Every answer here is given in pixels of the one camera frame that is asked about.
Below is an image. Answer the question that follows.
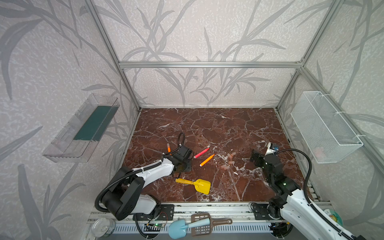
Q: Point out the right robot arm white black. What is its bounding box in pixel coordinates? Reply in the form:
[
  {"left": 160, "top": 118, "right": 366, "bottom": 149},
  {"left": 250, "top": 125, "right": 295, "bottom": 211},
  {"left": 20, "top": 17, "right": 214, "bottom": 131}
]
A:
[{"left": 250, "top": 146, "right": 365, "bottom": 240}]

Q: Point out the pink highlighter centre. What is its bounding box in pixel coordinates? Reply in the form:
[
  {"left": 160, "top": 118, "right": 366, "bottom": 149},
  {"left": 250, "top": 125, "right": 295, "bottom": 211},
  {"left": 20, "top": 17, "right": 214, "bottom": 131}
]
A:
[{"left": 194, "top": 147, "right": 210, "bottom": 159}]

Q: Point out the yellow toy shovel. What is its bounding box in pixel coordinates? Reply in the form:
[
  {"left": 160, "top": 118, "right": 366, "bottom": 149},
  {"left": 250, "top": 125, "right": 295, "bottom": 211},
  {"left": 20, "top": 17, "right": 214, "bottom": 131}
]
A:
[{"left": 175, "top": 178, "right": 211, "bottom": 195}]

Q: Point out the light blue toy shovel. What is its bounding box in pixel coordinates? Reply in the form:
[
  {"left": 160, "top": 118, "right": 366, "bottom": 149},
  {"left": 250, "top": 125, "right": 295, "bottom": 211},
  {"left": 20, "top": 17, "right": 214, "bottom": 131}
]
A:
[{"left": 168, "top": 218, "right": 211, "bottom": 240}]

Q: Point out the small circuit board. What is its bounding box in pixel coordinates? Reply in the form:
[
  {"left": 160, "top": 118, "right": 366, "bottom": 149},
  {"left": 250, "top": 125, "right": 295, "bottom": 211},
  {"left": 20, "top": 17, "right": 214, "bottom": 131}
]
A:
[{"left": 145, "top": 223, "right": 167, "bottom": 232}]

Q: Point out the brown toy sieve scoop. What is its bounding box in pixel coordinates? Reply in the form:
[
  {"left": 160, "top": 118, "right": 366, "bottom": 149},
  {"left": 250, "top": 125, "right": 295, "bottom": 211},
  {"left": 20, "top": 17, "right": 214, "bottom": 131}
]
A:
[{"left": 191, "top": 213, "right": 233, "bottom": 237}]

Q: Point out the clear round container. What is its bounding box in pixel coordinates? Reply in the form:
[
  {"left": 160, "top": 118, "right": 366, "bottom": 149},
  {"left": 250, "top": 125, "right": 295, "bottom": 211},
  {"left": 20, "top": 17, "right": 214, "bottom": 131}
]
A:
[{"left": 91, "top": 218, "right": 116, "bottom": 238}]

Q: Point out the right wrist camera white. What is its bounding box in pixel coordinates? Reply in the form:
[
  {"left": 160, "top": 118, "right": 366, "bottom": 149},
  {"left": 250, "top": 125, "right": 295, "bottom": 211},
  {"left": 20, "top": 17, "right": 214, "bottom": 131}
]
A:
[{"left": 266, "top": 142, "right": 279, "bottom": 155}]

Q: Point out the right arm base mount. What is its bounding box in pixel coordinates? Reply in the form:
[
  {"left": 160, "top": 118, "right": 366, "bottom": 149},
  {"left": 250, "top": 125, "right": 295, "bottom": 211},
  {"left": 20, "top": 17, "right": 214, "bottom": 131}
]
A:
[{"left": 250, "top": 203, "right": 285, "bottom": 222}]

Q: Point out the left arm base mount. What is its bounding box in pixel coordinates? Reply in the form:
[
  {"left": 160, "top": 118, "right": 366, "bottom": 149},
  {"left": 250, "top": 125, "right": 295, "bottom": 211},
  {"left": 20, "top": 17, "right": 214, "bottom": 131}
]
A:
[{"left": 133, "top": 204, "right": 175, "bottom": 221}]

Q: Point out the white wire mesh basket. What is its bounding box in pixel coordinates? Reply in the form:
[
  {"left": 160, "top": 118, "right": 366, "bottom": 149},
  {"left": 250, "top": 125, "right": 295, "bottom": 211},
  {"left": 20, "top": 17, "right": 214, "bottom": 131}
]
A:
[{"left": 291, "top": 91, "right": 364, "bottom": 164}]

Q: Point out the clear plastic wall tray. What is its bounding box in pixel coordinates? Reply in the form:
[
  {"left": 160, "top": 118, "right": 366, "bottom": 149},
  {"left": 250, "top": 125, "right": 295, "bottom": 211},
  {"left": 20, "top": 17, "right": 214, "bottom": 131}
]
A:
[{"left": 43, "top": 94, "right": 120, "bottom": 163}]

